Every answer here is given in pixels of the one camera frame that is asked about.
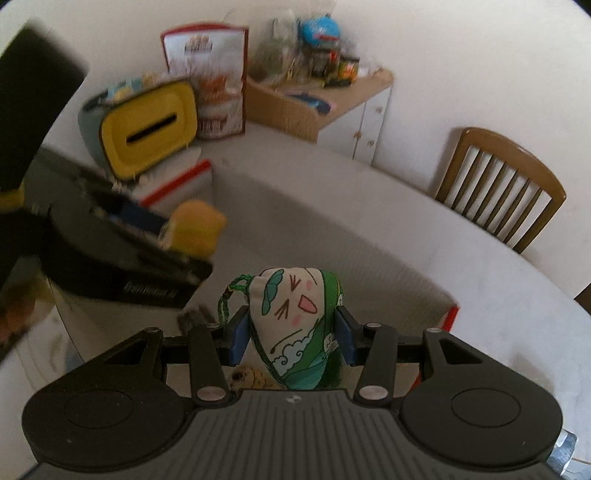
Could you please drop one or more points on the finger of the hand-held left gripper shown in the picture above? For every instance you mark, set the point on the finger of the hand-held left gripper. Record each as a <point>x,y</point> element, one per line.
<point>124,210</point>
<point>184,264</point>

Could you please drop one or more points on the clear plastic bag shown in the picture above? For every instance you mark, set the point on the clear plastic bag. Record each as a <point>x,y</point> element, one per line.
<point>277,50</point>

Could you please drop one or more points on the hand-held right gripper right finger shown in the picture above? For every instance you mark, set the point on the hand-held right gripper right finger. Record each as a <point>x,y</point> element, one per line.
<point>346,339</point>

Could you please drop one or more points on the brown patterned packet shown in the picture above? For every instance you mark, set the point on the brown patterned packet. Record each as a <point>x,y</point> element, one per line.
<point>300,323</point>

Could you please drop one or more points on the dark glass jars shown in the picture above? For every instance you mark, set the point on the dark glass jars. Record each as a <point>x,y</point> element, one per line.
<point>347,69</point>

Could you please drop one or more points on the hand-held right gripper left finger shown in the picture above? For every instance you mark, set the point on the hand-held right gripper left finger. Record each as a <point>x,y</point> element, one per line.
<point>238,342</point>

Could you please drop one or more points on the white side cabinet wooden top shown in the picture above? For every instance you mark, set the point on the white side cabinet wooden top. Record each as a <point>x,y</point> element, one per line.
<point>364,115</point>

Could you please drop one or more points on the red and white snack bag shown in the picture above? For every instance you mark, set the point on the red and white snack bag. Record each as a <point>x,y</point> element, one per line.
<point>210,78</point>

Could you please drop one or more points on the flat blue object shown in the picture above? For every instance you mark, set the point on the flat blue object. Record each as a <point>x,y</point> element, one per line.
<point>310,100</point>

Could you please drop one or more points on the brown cardboard tray box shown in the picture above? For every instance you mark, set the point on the brown cardboard tray box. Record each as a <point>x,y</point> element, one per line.
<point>281,113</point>

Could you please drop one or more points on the white cardboard box red edges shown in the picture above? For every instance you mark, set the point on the white cardboard box red edges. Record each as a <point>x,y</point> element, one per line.
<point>332,221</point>

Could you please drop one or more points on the blue toy helmet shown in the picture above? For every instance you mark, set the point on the blue toy helmet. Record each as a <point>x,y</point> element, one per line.
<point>319,30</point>

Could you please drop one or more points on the yellow toy figure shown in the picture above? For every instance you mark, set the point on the yellow toy figure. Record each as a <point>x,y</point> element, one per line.
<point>198,227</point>

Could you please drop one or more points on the beige spotted toy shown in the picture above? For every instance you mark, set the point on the beige spotted toy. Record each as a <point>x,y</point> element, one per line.
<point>249,378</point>

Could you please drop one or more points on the tissue box with yellow lid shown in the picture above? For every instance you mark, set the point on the tissue box with yellow lid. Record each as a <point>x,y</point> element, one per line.
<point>147,129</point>

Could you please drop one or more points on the brown wooden chair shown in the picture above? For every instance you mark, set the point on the brown wooden chair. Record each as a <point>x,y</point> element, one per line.
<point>501,184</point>

